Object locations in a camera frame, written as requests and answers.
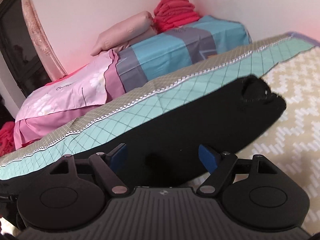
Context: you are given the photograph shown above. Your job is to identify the black pants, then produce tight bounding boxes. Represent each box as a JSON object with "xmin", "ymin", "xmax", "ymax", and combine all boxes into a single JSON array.
[{"xmin": 1, "ymin": 75, "xmax": 286, "ymax": 231}]

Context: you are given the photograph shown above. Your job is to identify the pink floral pillow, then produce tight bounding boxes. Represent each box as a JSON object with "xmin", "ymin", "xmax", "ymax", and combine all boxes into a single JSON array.
[{"xmin": 14, "ymin": 50, "xmax": 125, "ymax": 149}]

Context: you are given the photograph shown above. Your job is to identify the red bed sheet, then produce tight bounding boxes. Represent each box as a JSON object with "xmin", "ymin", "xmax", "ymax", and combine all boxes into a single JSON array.
[{"xmin": 1, "ymin": 120, "xmax": 41, "ymax": 157}]

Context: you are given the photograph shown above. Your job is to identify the pink curtain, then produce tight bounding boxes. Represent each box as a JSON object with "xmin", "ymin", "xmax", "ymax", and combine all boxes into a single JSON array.
[{"xmin": 21, "ymin": 0, "xmax": 67, "ymax": 81}]

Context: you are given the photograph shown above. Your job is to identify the patterned quilt bedspread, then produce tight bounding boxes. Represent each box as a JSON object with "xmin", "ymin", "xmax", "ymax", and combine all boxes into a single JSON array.
[{"xmin": 0, "ymin": 31, "xmax": 320, "ymax": 230}]

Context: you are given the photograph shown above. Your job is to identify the blue grey striped pillow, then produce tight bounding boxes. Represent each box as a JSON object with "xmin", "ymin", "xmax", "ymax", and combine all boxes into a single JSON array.
[{"xmin": 116, "ymin": 15, "xmax": 251, "ymax": 92}]

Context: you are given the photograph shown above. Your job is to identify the peach bolster pillow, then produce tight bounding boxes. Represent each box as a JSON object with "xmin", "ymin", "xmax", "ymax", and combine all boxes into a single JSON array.
[{"xmin": 91, "ymin": 11, "xmax": 157, "ymax": 56}]

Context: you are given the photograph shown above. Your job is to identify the red knitted blanket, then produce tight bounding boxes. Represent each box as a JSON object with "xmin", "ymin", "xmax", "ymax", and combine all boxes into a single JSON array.
[{"xmin": 153, "ymin": 0, "xmax": 201, "ymax": 34}]

